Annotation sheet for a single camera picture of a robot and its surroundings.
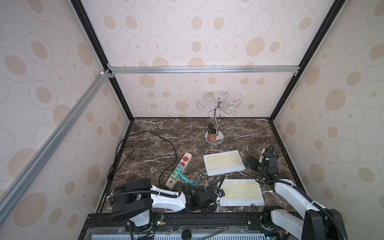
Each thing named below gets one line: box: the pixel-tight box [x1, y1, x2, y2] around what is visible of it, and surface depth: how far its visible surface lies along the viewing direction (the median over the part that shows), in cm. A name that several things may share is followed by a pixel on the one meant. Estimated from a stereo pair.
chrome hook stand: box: [196, 91, 242, 146], surface depth 87 cm
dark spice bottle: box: [208, 123, 214, 133], surface depth 102 cm
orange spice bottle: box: [210, 128, 217, 144], surface depth 99 cm
